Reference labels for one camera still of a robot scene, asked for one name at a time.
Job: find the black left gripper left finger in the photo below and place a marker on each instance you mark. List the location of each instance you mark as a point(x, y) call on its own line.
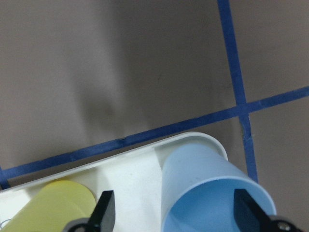
point(103, 217)

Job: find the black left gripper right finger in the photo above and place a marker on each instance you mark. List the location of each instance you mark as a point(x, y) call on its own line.
point(248, 215)

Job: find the light blue plastic cup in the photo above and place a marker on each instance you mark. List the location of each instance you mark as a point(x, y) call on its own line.
point(198, 188)

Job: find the yellow plastic cup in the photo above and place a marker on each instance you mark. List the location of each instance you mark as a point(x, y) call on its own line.
point(53, 207)

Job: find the cream plastic tray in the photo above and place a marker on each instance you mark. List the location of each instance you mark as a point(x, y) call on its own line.
point(135, 176)

